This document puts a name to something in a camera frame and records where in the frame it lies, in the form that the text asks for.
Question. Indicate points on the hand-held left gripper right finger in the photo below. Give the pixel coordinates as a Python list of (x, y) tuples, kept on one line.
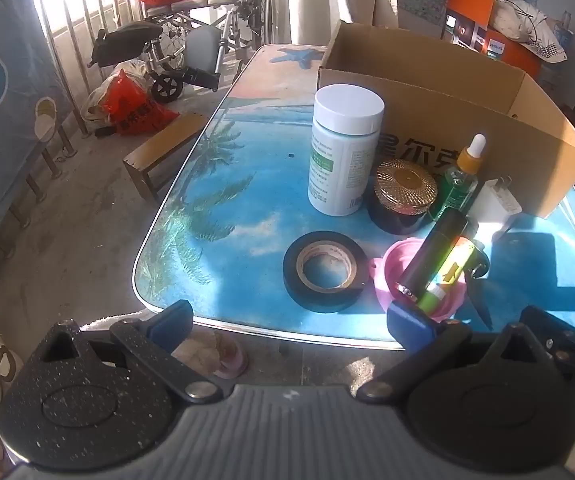
[(410, 321)]

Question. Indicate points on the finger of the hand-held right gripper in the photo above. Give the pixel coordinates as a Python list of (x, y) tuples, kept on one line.
[(542, 321)]

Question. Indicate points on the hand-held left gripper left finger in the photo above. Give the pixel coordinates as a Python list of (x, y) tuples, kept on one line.
[(167, 321)]

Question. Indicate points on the pink plastic lid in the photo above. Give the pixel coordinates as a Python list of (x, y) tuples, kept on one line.
[(392, 265)]

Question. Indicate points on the green and yellow tube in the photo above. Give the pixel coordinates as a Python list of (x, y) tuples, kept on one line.
[(450, 272)]

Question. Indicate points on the black flashlight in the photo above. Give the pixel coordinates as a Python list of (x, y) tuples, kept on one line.
[(435, 250)]

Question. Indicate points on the black electrical tape roll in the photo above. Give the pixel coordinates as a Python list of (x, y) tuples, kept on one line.
[(295, 280)]

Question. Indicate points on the white charger plug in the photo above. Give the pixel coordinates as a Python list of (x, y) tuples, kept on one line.
[(492, 207)]

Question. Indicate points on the black jar with gold lid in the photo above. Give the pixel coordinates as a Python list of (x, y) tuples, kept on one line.
[(402, 185)]

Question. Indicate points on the green dropper bottle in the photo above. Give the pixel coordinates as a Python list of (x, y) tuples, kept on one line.
[(460, 180)]

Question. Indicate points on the white pill bottle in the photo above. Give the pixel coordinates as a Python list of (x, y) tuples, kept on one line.
[(342, 160)]

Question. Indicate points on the brown cardboard box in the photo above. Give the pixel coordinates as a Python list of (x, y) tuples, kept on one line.
[(417, 55)]

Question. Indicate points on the wooden bench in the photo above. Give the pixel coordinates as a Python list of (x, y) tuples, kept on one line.
[(167, 137)]

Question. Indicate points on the white plastic bag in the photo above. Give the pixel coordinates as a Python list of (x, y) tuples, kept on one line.
[(94, 105)]

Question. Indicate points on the grey printed blanket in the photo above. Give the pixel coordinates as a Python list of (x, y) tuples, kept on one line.
[(7, 125)]

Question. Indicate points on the metal railing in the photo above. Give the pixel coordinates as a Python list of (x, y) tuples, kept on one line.
[(73, 85)]

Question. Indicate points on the grey wheelchair leg pad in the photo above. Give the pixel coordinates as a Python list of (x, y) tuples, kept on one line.
[(202, 47)]

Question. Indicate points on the black seat cushion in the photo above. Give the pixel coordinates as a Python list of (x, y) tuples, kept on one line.
[(127, 40)]

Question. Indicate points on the white pillow with checked cloth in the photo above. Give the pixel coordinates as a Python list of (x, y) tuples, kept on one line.
[(517, 22)]

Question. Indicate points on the folding wheelchair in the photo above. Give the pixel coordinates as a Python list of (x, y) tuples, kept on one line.
[(237, 25)]

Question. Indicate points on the orange appliance carton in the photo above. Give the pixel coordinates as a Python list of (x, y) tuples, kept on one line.
[(472, 0)]

